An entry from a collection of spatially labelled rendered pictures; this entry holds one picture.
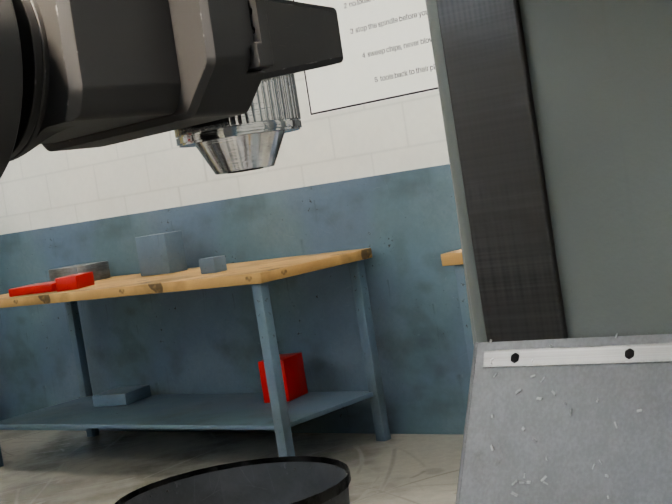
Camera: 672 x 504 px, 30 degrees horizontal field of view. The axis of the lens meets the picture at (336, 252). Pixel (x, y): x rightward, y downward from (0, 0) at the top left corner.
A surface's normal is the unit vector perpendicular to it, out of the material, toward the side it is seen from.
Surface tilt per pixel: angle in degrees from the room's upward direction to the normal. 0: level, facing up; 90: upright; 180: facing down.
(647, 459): 64
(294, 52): 90
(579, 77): 90
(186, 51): 89
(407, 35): 90
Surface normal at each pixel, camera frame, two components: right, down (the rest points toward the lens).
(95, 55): 0.68, -0.07
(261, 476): -0.14, 0.01
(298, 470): -0.55, 0.07
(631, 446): -0.64, -0.30
